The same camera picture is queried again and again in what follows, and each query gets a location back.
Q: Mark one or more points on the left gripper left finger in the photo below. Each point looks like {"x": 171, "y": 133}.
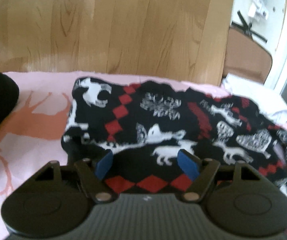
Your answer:
{"x": 91, "y": 174}

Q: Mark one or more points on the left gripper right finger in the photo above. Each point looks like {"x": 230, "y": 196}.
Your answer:
{"x": 201, "y": 172}

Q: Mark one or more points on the black red white patterned garment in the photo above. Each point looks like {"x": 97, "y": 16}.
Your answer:
{"x": 145, "y": 124}

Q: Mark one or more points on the pink deer print bedsheet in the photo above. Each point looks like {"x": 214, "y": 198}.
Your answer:
{"x": 30, "y": 135}

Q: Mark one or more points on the white cloth on bed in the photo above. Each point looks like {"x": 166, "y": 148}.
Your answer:
{"x": 269, "y": 102}

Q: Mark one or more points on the brown cushioned chair back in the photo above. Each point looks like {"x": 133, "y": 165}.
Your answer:
{"x": 246, "y": 58}

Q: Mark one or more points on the wood grain headboard panel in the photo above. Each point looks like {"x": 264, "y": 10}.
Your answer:
{"x": 177, "y": 39}

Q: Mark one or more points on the white wall device with cable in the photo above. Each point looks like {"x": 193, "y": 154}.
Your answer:
{"x": 258, "y": 10}

